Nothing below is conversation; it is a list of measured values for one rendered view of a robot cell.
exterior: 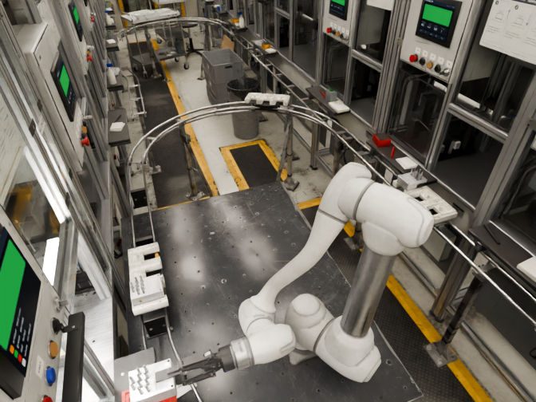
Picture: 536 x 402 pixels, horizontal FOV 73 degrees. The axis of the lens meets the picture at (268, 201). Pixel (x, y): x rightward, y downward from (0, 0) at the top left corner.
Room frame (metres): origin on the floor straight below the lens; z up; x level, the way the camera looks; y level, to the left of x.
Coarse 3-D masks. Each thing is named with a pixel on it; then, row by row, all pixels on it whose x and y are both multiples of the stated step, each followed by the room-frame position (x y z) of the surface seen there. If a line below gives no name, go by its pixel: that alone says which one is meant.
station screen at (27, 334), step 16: (0, 240) 0.45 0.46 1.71; (0, 256) 0.42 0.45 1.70; (0, 272) 0.40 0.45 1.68; (32, 272) 0.48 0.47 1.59; (32, 288) 0.45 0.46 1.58; (16, 304) 0.38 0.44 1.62; (32, 304) 0.42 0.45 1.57; (16, 320) 0.36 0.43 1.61; (32, 320) 0.39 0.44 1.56; (16, 336) 0.33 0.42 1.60; (32, 336) 0.36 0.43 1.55; (16, 352) 0.31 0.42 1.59
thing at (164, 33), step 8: (152, 0) 7.50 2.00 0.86; (160, 0) 7.32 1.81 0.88; (168, 0) 7.37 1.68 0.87; (176, 0) 7.31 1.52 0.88; (184, 0) 7.39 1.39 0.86; (184, 8) 7.38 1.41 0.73; (176, 24) 8.06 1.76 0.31; (160, 32) 7.70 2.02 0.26; (168, 32) 7.68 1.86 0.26; (176, 32) 7.66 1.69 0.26; (184, 32) 7.64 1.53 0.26; (160, 40) 7.87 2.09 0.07; (168, 40) 7.19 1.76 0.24
